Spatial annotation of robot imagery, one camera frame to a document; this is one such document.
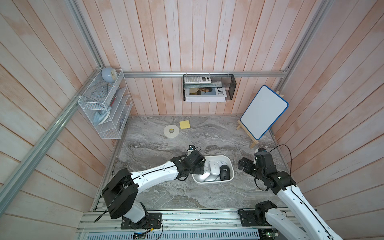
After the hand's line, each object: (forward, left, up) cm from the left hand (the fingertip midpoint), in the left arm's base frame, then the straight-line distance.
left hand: (194, 168), depth 84 cm
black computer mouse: (-2, -18, -4) cm, 18 cm away
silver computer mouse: (-3, -7, -4) cm, 9 cm away
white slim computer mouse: (+1, -12, -2) cm, 12 cm away
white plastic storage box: (+8, -18, -5) cm, 20 cm away
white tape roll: (+33, +17, -7) cm, 38 cm away
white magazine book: (+40, -7, +22) cm, 46 cm away
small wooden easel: (+19, -39, +1) cm, 44 cm away
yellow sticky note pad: (+40, +7, -7) cm, 41 cm away
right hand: (+1, -27, +5) cm, 28 cm away
